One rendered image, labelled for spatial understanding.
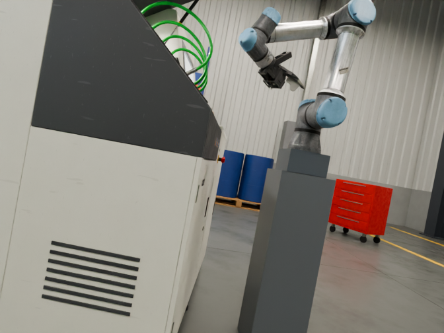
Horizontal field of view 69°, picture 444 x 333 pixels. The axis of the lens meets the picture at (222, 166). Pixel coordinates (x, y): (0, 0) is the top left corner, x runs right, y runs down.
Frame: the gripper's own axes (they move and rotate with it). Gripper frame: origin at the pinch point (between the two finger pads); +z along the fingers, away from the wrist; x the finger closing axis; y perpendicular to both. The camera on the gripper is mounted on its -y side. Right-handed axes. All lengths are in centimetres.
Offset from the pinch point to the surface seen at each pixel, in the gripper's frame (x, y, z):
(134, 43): -8, 31, -65
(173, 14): -69, -16, -37
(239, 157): -350, -47, 314
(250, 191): -323, -1, 356
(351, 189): -147, -67, 364
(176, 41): -64, -4, -30
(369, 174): -296, -214, 692
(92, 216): -4, 86, -48
